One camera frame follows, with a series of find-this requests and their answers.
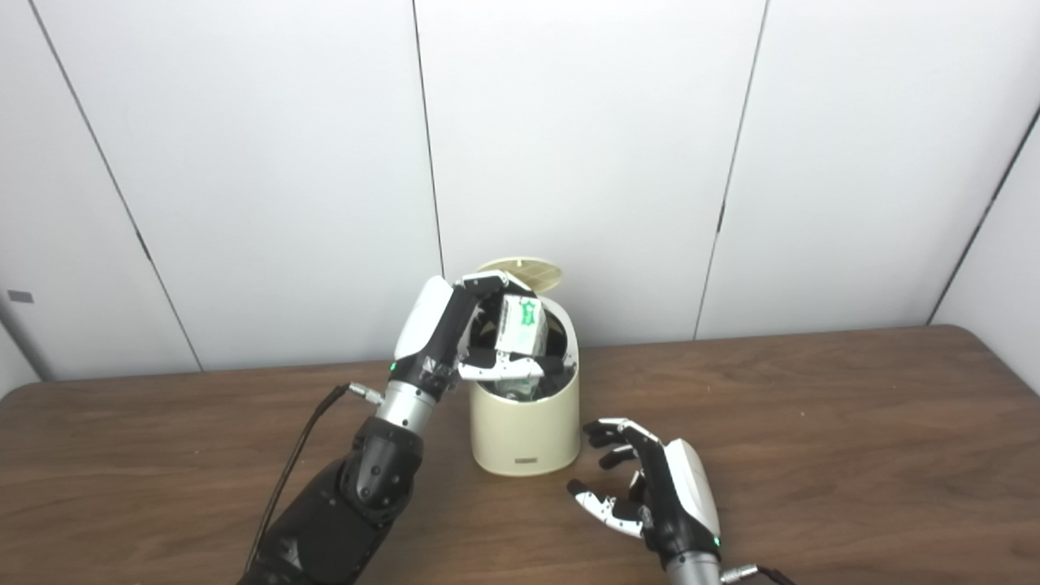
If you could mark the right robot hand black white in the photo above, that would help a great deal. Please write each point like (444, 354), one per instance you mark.
(678, 504)

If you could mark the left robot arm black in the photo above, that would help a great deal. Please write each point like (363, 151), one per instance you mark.
(357, 496)

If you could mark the green white milk carton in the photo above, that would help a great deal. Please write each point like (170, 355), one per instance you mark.
(524, 325)

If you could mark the cream round bin lid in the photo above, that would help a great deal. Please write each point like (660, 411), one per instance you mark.
(536, 272)

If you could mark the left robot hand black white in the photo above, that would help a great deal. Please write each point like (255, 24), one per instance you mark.
(431, 333)

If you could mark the cream-colored round bin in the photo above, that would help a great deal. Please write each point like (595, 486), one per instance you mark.
(524, 431)

